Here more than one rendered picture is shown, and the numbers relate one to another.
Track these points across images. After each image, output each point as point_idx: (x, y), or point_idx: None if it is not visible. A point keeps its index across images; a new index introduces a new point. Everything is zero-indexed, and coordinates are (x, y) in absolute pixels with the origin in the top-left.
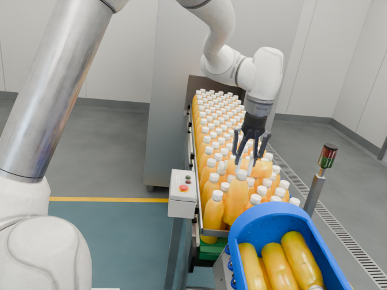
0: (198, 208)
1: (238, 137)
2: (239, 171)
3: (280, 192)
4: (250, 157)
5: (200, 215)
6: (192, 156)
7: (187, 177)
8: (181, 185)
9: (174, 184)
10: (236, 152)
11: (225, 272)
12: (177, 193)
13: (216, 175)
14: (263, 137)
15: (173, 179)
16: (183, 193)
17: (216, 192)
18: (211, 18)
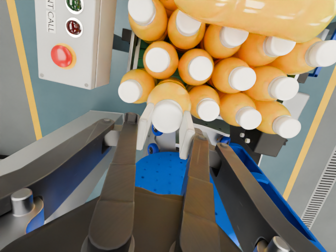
0: (128, 41)
1: (55, 207)
2: (157, 115)
3: (279, 98)
4: (183, 140)
5: (127, 64)
6: None
7: (70, 8)
8: (54, 51)
9: (42, 37)
10: (113, 143)
11: (149, 141)
12: (52, 73)
13: (144, 8)
14: (260, 219)
15: (38, 11)
16: (63, 73)
17: (126, 91)
18: None
